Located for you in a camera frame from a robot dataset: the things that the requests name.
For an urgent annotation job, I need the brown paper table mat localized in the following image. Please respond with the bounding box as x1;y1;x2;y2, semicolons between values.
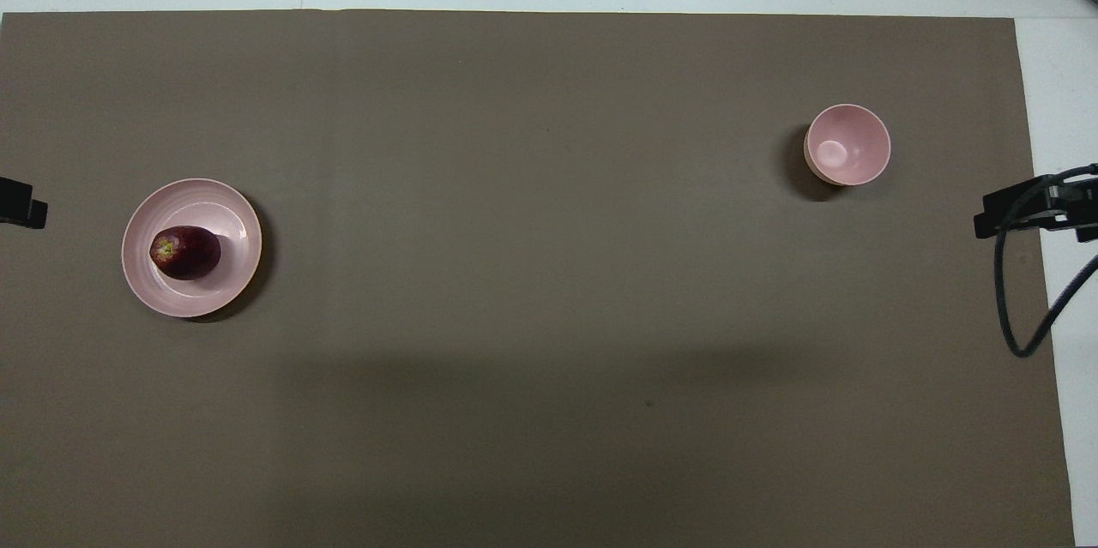
0;9;1077;548

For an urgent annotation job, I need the small pink bowl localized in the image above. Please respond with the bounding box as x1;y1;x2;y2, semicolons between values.
804;104;892;187

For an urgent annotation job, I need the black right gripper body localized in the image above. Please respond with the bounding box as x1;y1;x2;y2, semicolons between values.
1041;174;1098;243

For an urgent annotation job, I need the pink round plate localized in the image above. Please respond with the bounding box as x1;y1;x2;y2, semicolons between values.
121;178;263;319

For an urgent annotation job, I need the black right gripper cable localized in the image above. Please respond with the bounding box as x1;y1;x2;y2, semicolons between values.
994;163;1098;358

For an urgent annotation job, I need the dark red apple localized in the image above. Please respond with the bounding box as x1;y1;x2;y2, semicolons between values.
149;226;222;281

